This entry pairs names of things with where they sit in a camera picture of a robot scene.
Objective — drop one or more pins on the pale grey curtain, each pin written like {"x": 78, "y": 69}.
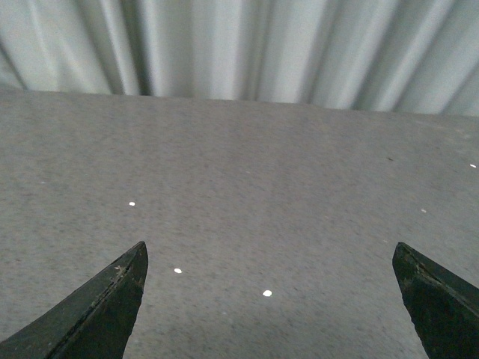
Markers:
{"x": 410, "y": 56}

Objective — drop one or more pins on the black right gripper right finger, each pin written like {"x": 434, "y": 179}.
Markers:
{"x": 443, "y": 307}

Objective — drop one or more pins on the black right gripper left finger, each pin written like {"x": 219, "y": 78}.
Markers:
{"x": 94, "y": 321}

